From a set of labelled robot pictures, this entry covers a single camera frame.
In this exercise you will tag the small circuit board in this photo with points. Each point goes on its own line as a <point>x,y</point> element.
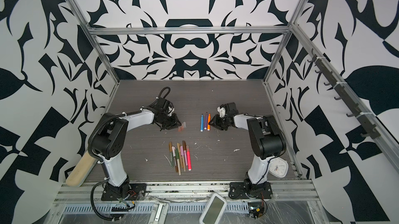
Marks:
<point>257,209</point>

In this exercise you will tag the blue marker pen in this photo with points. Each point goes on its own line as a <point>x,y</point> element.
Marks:
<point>202,123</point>

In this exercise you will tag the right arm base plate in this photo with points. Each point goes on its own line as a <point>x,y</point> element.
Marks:
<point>247,190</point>

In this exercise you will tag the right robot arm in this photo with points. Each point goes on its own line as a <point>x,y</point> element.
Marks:
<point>267,141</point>

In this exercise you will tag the pink cap beige pen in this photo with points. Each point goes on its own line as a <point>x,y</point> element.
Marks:
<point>182,158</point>

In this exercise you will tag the white plastic clip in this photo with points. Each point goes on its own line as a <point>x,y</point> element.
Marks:
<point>159,213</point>

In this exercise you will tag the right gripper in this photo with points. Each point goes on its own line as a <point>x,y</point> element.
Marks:
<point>216,122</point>

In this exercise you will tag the pink-red marker pen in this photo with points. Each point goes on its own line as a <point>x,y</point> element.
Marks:
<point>188,156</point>

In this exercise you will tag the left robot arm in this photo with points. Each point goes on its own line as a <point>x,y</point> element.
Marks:
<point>107,140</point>

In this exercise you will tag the beige foam pad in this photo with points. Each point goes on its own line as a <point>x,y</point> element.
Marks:
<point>81,171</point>

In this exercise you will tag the tan cap beige pen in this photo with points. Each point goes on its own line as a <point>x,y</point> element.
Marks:
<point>180,156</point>

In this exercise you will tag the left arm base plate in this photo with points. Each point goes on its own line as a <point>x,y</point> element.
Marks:
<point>128,192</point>

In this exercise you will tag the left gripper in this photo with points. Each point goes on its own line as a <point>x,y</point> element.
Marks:
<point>175,123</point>

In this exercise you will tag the purple marker pen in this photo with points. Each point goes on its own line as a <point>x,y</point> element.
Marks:
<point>206,121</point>

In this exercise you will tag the orange marker pen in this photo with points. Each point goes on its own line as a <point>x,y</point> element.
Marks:
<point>208,122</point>

